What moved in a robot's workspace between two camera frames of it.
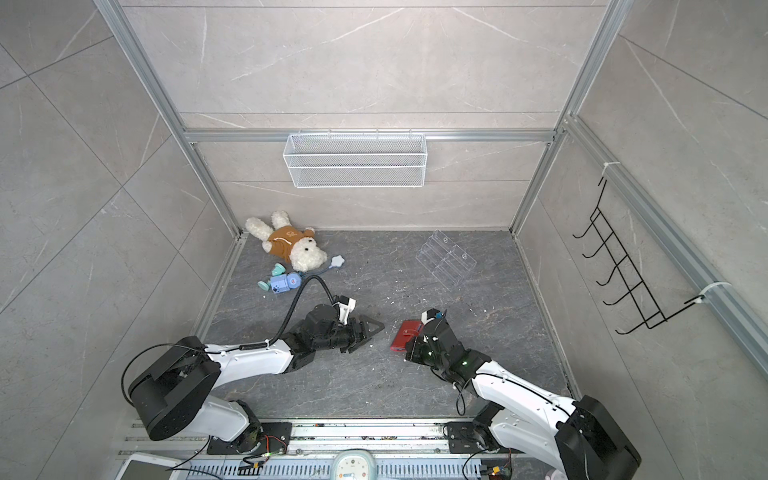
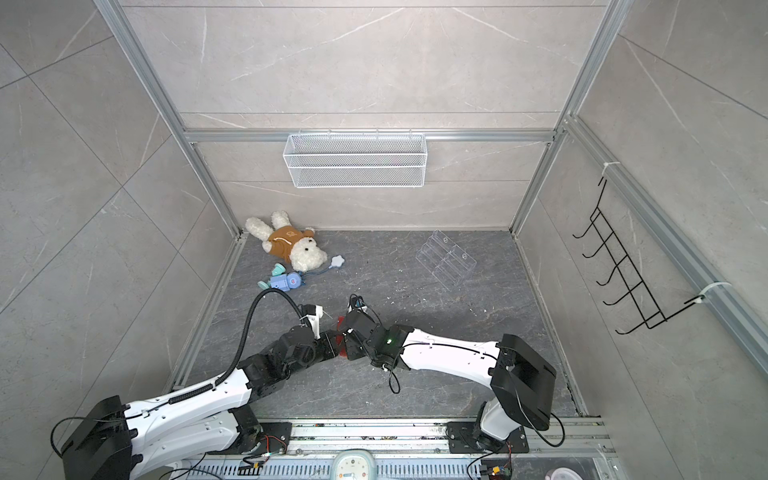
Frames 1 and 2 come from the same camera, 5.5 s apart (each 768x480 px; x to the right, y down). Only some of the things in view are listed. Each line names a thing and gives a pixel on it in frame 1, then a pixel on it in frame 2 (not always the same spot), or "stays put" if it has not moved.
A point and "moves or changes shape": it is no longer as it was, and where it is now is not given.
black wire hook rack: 639,300 stays put
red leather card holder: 408,330 moves or changes shape
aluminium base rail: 398,451 stays put
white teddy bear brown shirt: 301,248 stays put
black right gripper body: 422,353 → 354,352
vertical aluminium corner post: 608,31 stays put
